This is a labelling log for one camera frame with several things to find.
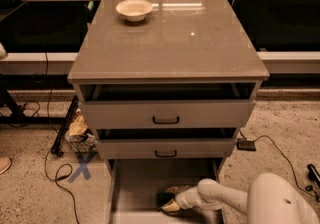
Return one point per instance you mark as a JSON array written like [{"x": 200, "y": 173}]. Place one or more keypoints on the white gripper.
[{"x": 184, "y": 198}]

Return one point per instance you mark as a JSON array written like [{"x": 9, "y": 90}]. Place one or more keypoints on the green sponge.
[{"x": 163, "y": 198}]

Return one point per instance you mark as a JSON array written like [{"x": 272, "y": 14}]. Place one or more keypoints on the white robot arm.
[{"x": 269, "y": 200}]

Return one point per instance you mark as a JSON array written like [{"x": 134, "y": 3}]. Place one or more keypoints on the open bottom drawer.
[{"x": 136, "y": 182}]

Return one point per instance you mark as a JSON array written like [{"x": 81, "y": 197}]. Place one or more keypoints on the grey drawer cabinet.
[{"x": 180, "y": 41}]

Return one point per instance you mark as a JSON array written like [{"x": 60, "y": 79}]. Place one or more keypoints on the blue tape cross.
[{"x": 83, "y": 161}]

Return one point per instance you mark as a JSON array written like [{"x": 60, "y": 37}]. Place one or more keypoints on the crumpled bag beside cabinet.
[{"x": 78, "y": 136}]

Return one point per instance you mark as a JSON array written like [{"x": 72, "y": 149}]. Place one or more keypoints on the black leaning bar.
[{"x": 55, "y": 149}]

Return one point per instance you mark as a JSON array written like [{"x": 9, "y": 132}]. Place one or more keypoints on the black device right edge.
[{"x": 313, "y": 174}]

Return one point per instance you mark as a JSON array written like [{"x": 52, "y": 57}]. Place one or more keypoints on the white ceramic bowl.
[{"x": 134, "y": 10}]

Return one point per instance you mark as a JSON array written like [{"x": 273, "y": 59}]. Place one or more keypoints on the middle drawer with black handle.
[{"x": 166, "y": 143}]

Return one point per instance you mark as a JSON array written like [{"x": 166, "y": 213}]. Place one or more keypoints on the drawer with black handle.
[
  {"x": 166, "y": 143},
  {"x": 166, "y": 105}
]

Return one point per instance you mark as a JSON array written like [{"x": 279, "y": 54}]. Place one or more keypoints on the top drawer with black handle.
[{"x": 166, "y": 105}]

